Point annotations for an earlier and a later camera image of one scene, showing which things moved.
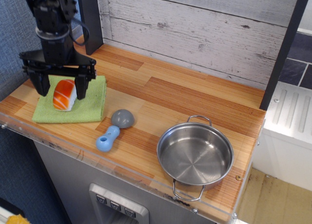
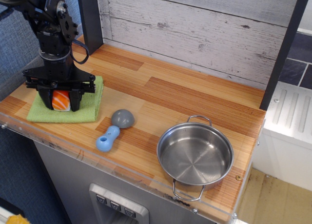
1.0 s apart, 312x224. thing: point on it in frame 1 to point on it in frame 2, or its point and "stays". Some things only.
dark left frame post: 90,16 stays
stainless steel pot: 196,155 stays
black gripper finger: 41,82 to 46,92
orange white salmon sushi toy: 65,95 stays
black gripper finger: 81,81 to 75,97
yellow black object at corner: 17,219 stays
